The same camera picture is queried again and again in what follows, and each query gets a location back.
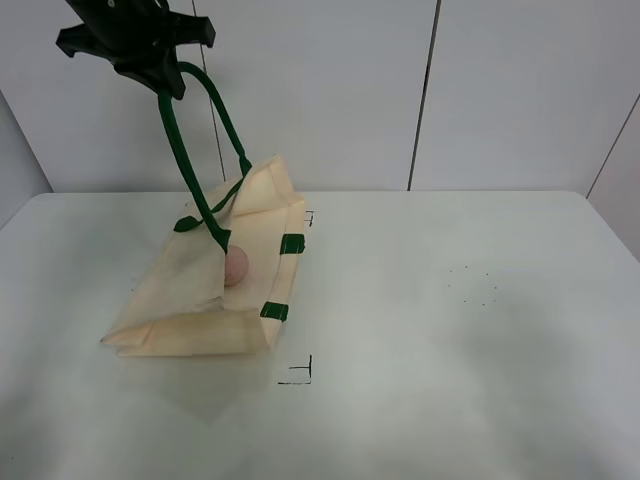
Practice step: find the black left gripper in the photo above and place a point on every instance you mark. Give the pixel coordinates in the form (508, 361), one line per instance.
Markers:
(122, 31)

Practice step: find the pink peach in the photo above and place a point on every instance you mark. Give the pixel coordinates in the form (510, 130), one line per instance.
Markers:
(236, 266)

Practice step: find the white linen bag green handles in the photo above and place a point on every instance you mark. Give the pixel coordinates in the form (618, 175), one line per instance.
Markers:
(181, 308)

